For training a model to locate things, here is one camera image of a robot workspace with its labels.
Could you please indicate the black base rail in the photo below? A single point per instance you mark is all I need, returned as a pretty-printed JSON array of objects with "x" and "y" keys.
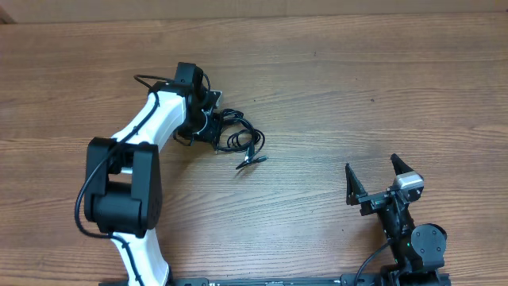
[{"x": 343, "y": 280}]

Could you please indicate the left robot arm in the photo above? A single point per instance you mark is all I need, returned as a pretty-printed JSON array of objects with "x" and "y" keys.
[{"x": 122, "y": 193}]

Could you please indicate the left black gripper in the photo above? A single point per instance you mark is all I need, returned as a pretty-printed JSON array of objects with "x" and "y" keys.
[{"x": 205, "y": 135}]

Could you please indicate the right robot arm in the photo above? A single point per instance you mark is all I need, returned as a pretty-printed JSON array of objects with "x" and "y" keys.
[{"x": 418, "y": 251}]

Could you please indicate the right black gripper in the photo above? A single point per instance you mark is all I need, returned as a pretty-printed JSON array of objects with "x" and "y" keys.
[{"x": 374, "y": 202}]

